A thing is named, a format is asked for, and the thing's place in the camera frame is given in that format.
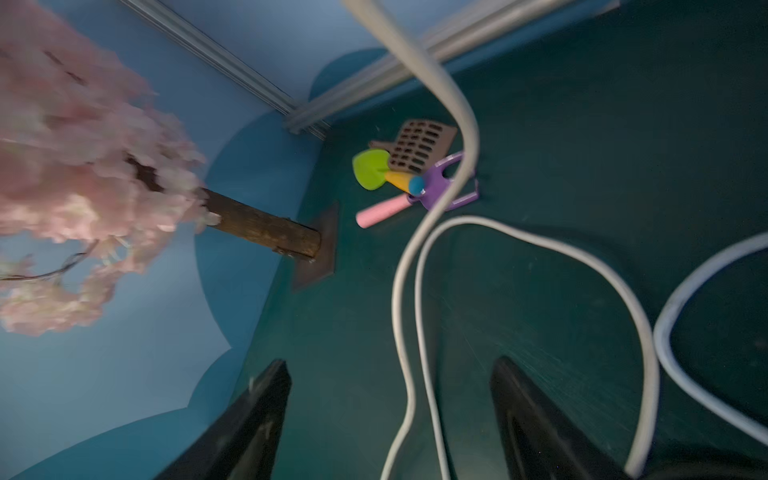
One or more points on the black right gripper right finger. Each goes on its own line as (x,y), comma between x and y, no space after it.
(538,440)

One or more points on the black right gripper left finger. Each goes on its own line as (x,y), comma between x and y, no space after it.
(243,442)

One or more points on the brown artificial tree trunk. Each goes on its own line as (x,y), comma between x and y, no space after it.
(282,235)

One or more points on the purple pink toy rake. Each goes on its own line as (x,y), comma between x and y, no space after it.
(436,184)

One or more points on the pink blossom artificial tree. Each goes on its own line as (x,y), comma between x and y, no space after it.
(85,158)

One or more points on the green yellow toy trowel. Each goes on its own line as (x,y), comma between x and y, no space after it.
(371,170)

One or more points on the brown slotted toy scoop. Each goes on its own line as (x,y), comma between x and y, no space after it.
(419,144)

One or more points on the dark metal tree base plate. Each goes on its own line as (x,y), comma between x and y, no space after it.
(322,265)

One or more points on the horizontal aluminium frame rail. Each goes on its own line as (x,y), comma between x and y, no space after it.
(482,29)

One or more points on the left vertical aluminium post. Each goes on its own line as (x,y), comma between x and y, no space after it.
(247,41)

